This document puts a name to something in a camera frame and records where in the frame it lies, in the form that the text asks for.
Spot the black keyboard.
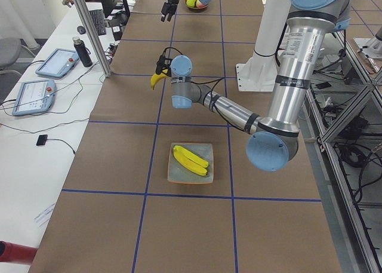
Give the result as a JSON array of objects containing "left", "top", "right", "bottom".
[{"left": 89, "top": 10, "right": 106, "bottom": 36}]

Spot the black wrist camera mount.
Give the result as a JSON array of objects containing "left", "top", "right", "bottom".
[{"left": 155, "top": 54, "right": 172, "bottom": 74}]

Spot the wicker basket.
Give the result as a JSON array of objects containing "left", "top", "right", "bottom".
[{"left": 185, "top": 0, "right": 209, "bottom": 10}]

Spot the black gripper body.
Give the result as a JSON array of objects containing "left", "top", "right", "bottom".
[{"left": 161, "top": 63, "right": 171, "bottom": 76}]

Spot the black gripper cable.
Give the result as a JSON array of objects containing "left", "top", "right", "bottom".
[{"left": 162, "top": 47, "right": 226, "bottom": 90}]

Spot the red cylinder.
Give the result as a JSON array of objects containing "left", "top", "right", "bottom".
[{"left": 1, "top": 241, "right": 38, "bottom": 265}]

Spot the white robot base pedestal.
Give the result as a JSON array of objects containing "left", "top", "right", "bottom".
[{"left": 236, "top": 0, "right": 291, "bottom": 92}]

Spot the near teach pendant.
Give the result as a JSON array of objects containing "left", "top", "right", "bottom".
[{"left": 12, "top": 79, "right": 56, "bottom": 116}]

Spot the teach pendant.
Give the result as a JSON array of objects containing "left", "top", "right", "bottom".
[
  {"left": 12, "top": 79, "right": 56, "bottom": 116},
  {"left": 35, "top": 48, "right": 79, "bottom": 79}
]

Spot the computer mouse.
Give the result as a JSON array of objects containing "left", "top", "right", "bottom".
[{"left": 77, "top": 26, "right": 86, "bottom": 35}]

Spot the far teach pendant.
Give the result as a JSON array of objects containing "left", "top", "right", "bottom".
[{"left": 35, "top": 48, "right": 79, "bottom": 79}]

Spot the aluminium frame post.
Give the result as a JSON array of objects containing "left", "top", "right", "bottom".
[{"left": 73, "top": 0, "right": 111, "bottom": 78}]

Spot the grey square plate orange rim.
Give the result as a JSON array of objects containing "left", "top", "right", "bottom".
[{"left": 168, "top": 143, "right": 214, "bottom": 185}]

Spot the black water bottle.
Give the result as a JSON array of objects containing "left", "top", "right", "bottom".
[{"left": 72, "top": 36, "right": 93, "bottom": 68}]

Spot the small black box device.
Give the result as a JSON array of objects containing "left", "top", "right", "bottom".
[{"left": 36, "top": 134, "right": 48, "bottom": 146}]

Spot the yellow banana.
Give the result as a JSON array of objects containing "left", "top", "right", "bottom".
[
  {"left": 174, "top": 145, "right": 209, "bottom": 168},
  {"left": 150, "top": 69, "right": 168, "bottom": 90},
  {"left": 173, "top": 150, "right": 208, "bottom": 176}
]

